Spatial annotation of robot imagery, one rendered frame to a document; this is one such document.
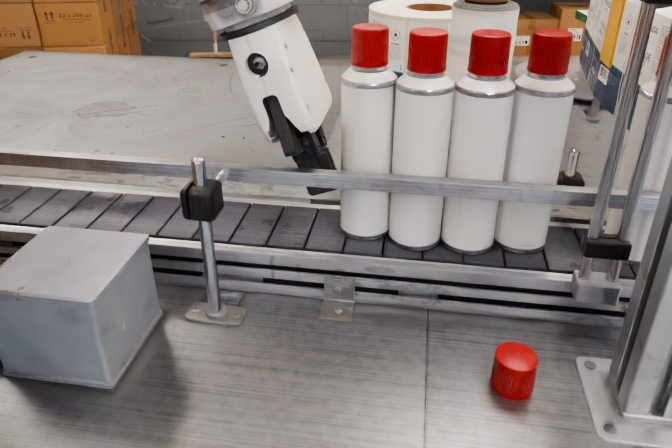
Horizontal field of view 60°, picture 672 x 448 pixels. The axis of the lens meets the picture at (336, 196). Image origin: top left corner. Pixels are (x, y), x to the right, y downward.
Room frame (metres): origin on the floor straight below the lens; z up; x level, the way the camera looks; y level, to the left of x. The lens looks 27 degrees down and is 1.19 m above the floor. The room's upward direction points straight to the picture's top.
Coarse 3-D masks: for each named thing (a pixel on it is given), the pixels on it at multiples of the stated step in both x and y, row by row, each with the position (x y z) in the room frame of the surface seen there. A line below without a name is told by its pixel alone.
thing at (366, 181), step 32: (0, 160) 0.53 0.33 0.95; (32, 160) 0.52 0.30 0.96; (64, 160) 0.52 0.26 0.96; (96, 160) 0.51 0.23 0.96; (128, 160) 0.51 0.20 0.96; (160, 160) 0.51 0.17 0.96; (416, 192) 0.46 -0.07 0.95; (448, 192) 0.46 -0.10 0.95; (480, 192) 0.45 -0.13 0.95; (512, 192) 0.45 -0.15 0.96; (544, 192) 0.44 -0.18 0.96; (576, 192) 0.44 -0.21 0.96
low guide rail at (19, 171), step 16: (16, 176) 0.61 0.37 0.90; (32, 176) 0.60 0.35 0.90; (48, 176) 0.60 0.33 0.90; (64, 176) 0.60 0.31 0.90; (80, 176) 0.60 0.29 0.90; (96, 176) 0.59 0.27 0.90; (112, 176) 0.59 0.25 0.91; (128, 176) 0.59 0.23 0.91; (144, 176) 0.58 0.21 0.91; (160, 176) 0.58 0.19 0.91; (224, 192) 0.57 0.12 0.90; (240, 192) 0.57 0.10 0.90; (256, 192) 0.56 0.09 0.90; (272, 192) 0.56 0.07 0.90; (288, 192) 0.56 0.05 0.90; (304, 192) 0.55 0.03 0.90; (336, 192) 0.55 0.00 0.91; (560, 208) 0.51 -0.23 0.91; (576, 208) 0.51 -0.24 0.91; (592, 208) 0.51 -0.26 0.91; (608, 208) 0.51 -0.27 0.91
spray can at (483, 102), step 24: (480, 48) 0.48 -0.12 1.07; (504, 48) 0.48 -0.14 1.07; (480, 72) 0.48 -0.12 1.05; (504, 72) 0.48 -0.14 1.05; (456, 96) 0.49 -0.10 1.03; (480, 96) 0.47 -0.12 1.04; (504, 96) 0.47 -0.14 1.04; (456, 120) 0.48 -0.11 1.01; (480, 120) 0.47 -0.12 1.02; (504, 120) 0.47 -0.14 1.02; (456, 144) 0.48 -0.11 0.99; (480, 144) 0.47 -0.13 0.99; (504, 144) 0.47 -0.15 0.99; (456, 168) 0.48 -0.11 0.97; (480, 168) 0.47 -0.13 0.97; (456, 216) 0.47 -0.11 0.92; (480, 216) 0.47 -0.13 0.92; (456, 240) 0.47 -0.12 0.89; (480, 240) 0.47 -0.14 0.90
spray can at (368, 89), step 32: (352, 32) 0.51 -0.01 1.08; (384, 32) 0.51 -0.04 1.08; (352, 64) 0.51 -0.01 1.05; (384, 64) 0.51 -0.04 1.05; (352, 96) 0.50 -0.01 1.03; (384, 96) 0.50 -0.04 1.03; (352, 128) 0.50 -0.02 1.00; (384, 128) 0.50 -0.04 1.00; (352, 160) 0.50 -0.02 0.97; (384, 160) 0.50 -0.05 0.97; (352, 192) 0.50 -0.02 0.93; (384, 192) 0.50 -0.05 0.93; (352, 224) 0.50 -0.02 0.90; (384, 224) 0.50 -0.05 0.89
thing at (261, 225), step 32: (0, 192) 0.60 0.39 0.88; (32, 192) 0.60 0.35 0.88; (64, 192) 0.60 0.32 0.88; (96, 192) 0.60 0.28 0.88; (32, 224) 0.53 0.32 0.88; (64, 224) 0.53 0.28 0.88; (96, 224) 0.53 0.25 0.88; (128, 224) 0.53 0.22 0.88; (160, 224) 0.53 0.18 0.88; (192, 224) 0.53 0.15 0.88; (224, 224) 0.53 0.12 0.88; (256, 224) 0.53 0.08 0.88; (288, 224) 0.53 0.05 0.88; (320, 224) 0.53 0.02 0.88; (384, 256) 0.47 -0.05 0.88; (416, 256) 0.46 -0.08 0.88; (448, 256) 0.46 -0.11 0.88; (480, 256) 0.46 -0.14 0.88; (512, 256) 0.46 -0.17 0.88; (544, 256) 0.47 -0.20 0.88; (576, 256) 0.46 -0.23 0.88
